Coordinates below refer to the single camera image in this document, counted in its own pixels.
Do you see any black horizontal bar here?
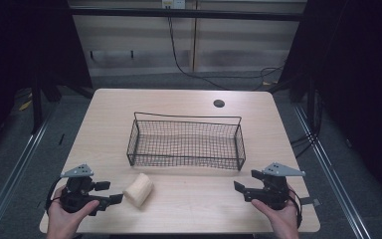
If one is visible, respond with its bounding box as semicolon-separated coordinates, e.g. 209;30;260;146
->
69;7;303;22

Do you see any black wire mesh basket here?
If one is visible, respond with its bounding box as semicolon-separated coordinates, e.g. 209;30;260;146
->
126;111;247;172

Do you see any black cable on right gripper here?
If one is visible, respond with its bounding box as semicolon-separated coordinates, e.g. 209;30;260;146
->
287;188;303;230

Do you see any yellow tape strip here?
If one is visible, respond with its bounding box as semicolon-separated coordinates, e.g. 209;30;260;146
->
18;99;34;112

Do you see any grey strap tab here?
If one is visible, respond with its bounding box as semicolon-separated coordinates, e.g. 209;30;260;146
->
299;196;321;207

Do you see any bundle of black floor cables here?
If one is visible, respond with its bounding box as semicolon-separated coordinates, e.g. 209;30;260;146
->
288;89;324;159

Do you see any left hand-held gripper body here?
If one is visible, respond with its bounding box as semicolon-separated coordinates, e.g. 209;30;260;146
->
59;163;100;214

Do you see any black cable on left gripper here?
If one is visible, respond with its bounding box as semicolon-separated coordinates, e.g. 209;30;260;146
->
45;178;64;214

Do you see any dark curtain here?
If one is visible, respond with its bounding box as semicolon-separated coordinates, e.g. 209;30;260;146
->
0;0;94;160
280;0;382;208

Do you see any aluminium floor rail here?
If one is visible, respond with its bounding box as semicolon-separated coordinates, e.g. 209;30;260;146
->
291;103;374;239
0;108;55;239

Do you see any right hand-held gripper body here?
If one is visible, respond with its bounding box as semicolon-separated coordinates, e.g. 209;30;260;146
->
255;161;306;211

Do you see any cream cylindrical roll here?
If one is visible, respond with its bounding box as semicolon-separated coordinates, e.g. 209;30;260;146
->
122;172;155;209

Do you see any black metal stand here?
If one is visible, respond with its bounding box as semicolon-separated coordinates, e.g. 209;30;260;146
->
30;63;45;135

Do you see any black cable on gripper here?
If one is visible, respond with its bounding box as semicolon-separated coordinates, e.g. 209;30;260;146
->
45;178;64;214
287;188;303;230

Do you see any white wall socket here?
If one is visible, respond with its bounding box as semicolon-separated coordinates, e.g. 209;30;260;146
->
161;0;187;10

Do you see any black cable along wall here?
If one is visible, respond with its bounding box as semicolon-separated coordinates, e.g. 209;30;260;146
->
166;6;286;92

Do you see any person's right hand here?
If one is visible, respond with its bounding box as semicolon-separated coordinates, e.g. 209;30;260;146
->
251;188;301;239

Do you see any person's left hand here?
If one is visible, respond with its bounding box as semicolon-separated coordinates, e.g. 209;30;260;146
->
46;185;100;239

